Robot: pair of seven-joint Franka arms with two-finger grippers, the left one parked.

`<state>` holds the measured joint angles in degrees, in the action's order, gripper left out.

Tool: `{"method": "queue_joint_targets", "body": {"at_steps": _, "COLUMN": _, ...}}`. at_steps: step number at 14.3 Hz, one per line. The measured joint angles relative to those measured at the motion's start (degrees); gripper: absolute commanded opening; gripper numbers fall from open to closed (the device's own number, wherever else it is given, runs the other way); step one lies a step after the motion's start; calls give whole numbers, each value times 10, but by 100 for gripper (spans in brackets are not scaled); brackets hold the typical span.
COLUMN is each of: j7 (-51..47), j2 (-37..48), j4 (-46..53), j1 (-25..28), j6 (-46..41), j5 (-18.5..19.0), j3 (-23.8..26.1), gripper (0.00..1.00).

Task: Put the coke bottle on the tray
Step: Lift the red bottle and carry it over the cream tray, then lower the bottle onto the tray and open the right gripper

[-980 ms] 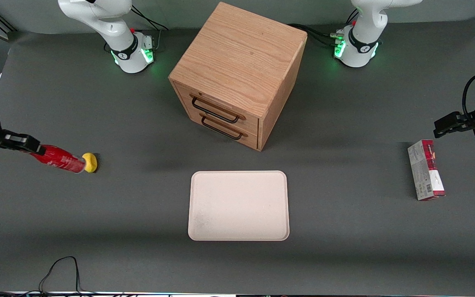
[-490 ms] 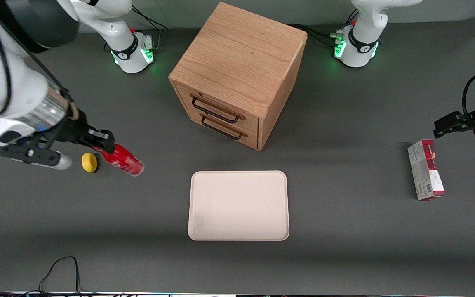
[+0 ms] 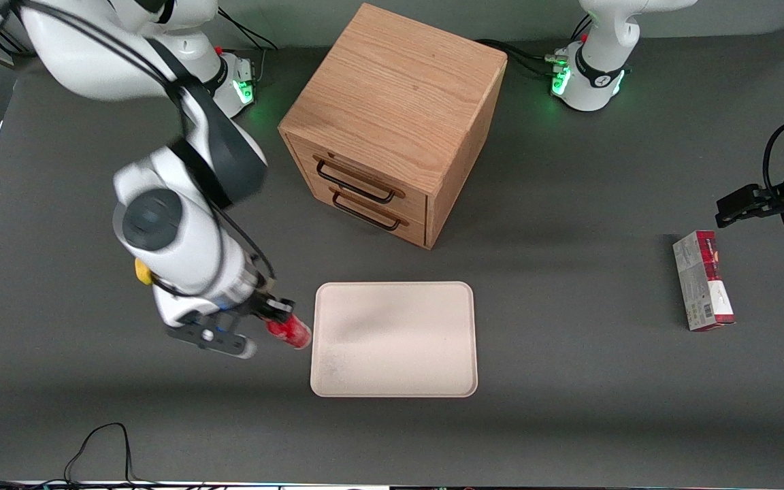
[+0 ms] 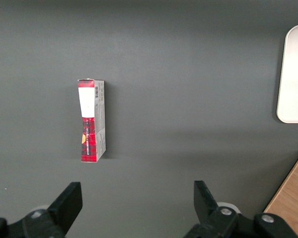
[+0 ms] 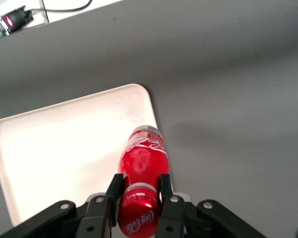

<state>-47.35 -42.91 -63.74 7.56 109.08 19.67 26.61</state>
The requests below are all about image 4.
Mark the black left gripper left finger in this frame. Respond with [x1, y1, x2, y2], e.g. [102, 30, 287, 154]
[0, 181, 83, 238]

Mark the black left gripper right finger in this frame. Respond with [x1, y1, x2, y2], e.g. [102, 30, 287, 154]
[183, 180, 298, 238]

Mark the white plastic tray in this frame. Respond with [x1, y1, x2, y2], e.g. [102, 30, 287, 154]
[276, 24, 298, 124]

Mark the light wooden board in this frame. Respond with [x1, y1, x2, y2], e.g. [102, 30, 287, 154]
[263, 149, 298, 238]

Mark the red plaid cardboard box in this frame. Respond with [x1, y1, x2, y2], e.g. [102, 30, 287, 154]
[76, 78, 107, 164]

